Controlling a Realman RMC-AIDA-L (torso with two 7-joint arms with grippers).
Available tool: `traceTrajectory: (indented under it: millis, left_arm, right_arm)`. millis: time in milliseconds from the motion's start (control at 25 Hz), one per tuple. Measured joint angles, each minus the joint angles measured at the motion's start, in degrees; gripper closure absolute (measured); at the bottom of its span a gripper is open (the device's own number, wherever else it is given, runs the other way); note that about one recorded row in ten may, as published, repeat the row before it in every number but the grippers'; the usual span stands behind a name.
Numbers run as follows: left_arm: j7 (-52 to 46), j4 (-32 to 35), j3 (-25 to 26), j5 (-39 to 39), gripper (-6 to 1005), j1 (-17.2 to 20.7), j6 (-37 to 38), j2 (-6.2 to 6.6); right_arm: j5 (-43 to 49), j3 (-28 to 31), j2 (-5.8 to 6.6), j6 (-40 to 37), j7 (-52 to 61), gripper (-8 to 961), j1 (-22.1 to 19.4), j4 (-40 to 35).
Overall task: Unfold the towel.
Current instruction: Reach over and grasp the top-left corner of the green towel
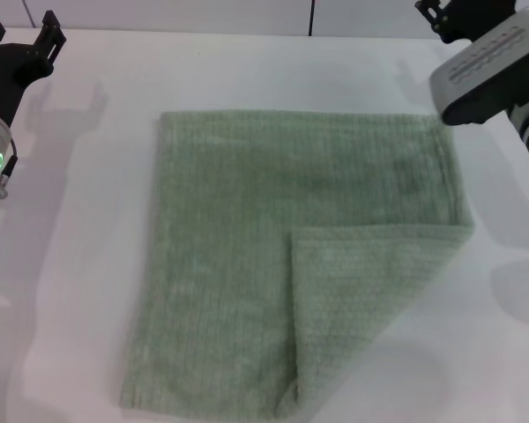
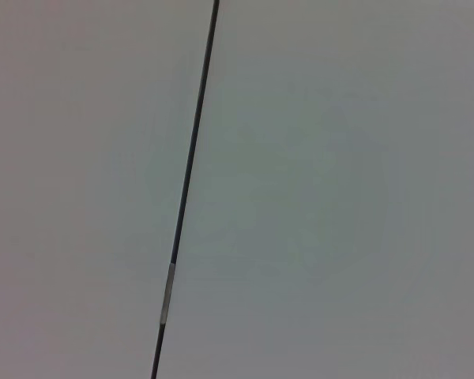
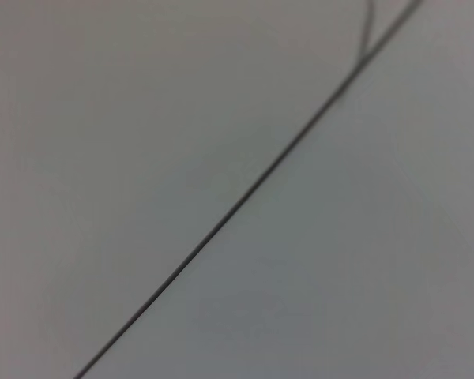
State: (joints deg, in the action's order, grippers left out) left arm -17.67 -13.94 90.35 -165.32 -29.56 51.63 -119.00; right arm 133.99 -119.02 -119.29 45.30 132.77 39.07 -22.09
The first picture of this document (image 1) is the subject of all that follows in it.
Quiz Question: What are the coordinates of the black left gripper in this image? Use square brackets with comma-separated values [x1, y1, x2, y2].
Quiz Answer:
[0, 11, 67, 130]

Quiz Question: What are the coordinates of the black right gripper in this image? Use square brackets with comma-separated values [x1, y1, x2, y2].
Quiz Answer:
[414, 0, 521, 45]

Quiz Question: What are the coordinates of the green terry towel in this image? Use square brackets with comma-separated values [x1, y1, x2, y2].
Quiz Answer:
[120, 109, 476, 423]

